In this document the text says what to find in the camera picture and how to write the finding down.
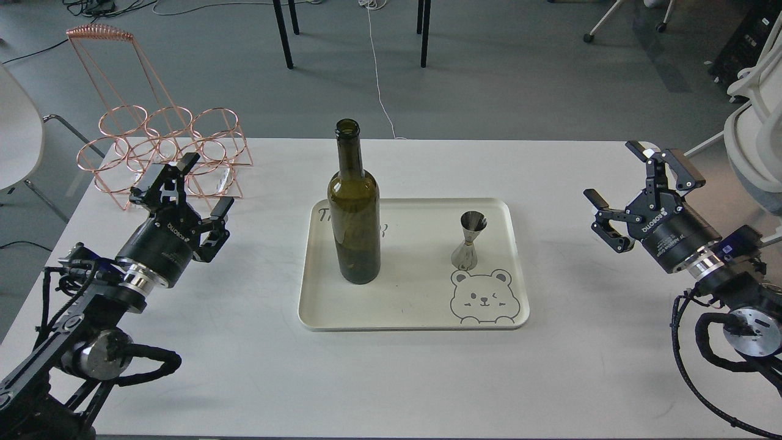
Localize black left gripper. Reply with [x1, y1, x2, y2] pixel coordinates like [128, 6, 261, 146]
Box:
[115, 152, 235, 288]

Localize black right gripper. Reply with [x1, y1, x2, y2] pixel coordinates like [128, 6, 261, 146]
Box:
[583, 141, 722, 273]

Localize dark green wine bottle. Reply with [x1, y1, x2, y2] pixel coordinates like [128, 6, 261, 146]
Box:
[327, 118, 381, 284]

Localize steel double jigger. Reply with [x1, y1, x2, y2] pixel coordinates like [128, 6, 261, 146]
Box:
[451, 211, 487, 272]

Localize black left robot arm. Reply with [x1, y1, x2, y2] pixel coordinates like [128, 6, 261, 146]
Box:
[1, 152, 234, 439]

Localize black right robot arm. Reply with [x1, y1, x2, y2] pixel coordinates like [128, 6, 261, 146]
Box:
[583, 141, 781, 439]

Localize white office chair right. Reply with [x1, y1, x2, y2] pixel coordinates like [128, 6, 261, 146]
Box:
[685, 16, 781, 218]

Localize rolling chair base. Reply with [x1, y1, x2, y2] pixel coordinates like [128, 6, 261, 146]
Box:
[583, 0, 676, 43]

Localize black equipment case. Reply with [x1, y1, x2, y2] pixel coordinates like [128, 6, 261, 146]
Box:
[707, 1, 781, 87]

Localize black table legs left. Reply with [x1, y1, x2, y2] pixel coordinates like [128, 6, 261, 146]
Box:
[272, 0, 301, 70]

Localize black table legs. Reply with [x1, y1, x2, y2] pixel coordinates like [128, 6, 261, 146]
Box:
[415, 0, 432, 68]
[272, 0, 301, 70]

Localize cream bear serving tray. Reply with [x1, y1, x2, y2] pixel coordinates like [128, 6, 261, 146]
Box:
[298, 198, 530, 331]

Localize black table legs right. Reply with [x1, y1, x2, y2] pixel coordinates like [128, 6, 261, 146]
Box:
[415, 0, 432, 68]

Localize copper wire bottle rack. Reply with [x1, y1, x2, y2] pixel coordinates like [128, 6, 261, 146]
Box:
[67, 23, 254, 211]

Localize black floor cables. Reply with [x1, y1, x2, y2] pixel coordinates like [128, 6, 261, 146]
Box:
[0, 0, 159, 65]

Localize white floor cable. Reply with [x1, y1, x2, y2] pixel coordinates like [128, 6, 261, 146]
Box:
[357, 0, 407, 140]

